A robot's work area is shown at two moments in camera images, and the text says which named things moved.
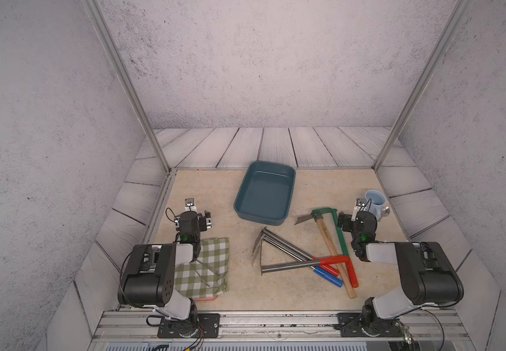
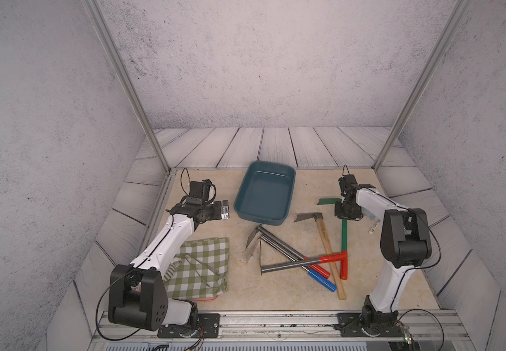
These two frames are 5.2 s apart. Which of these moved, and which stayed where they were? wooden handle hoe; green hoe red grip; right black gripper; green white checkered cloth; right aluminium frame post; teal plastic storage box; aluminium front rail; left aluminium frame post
Moved: wooden handle hoe; right black gripper; green hoe red grip
Stayed: teal plastic storage box; green white checkered cloth; aluminium front rail; right aluminium frame post; left aluminium frame post
